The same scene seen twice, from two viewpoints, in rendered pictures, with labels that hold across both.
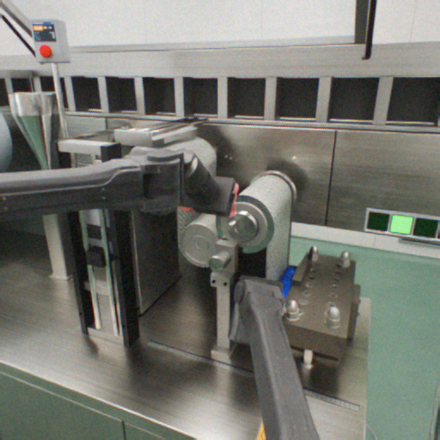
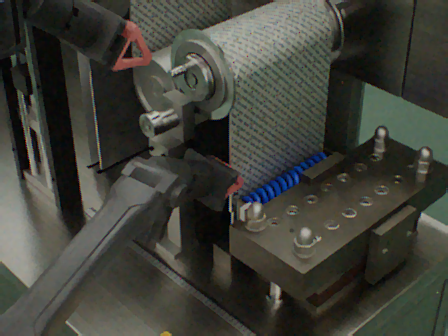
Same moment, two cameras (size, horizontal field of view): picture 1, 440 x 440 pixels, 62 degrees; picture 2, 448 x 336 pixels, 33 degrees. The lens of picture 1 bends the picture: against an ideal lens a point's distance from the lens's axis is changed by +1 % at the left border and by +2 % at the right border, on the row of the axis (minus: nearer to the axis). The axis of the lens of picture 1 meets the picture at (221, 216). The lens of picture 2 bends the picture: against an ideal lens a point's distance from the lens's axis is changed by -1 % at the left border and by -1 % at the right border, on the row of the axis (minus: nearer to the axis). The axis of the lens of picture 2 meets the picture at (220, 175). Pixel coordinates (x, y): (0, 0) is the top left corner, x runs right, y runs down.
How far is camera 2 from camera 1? 0.59 m
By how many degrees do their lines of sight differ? 26
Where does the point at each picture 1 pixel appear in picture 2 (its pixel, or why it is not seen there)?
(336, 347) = (293, 283)
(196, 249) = (152, 96)
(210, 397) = (119, 296)
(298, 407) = (47, 298)
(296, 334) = (250, 251)
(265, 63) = not seen: outside the picture
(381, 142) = not seen: outside the picture
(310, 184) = (383, 19)
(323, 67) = not seen: outside the picture
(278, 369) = (64, 261)
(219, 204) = (97, 50)
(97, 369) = (12, 224)
